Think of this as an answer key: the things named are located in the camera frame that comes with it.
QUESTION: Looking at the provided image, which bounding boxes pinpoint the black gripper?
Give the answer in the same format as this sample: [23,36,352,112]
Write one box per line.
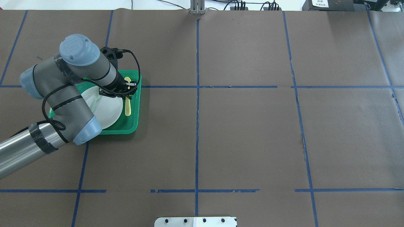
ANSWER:
[99,73,139,100]

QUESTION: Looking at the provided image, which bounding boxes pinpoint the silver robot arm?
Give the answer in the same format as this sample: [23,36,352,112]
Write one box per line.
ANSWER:
[1,34,142,178]

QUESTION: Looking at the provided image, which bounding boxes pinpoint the white round plate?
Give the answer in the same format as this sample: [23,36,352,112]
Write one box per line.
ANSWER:
[82,86,123,130]

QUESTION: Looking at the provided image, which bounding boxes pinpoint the pale green plastic fork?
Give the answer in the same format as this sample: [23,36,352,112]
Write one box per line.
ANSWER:
[90,94,101,112]

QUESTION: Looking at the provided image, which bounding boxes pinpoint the green plastic tray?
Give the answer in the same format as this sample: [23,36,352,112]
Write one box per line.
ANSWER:
[47,70,142,135]

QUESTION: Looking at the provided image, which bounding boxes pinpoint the black power strip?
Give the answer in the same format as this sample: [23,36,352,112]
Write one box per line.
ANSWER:
[229,0,248,11]
[260,0,282,11]

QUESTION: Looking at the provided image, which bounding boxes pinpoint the black box device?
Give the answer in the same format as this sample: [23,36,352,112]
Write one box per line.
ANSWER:
[302,0,367,12]

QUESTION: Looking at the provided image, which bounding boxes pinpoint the aluminium frame post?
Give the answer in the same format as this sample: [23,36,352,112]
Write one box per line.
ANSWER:
[189,0,206,15]

